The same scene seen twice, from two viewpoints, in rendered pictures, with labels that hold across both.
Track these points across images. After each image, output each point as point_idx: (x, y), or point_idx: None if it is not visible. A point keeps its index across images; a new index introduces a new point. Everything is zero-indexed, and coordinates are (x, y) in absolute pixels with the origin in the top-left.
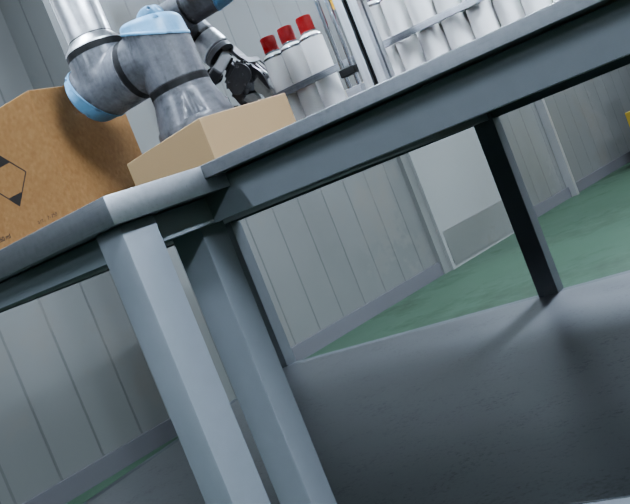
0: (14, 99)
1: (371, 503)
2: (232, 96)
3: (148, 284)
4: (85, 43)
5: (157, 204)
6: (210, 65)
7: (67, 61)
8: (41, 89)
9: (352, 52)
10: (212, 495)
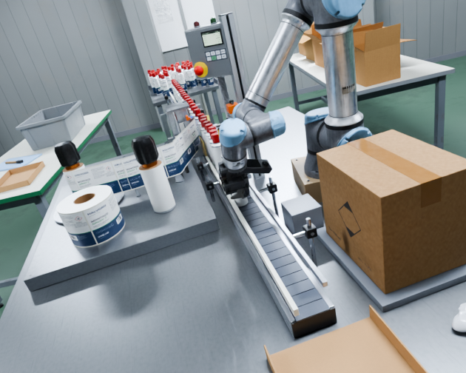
0: (402, 133)
1: None
2: (248, 187)
3: None
4: (342, 115)
5: None
6: (245, 166)
7: (363, 119)
8: (382, 132)
9: (259, 151)
10: None
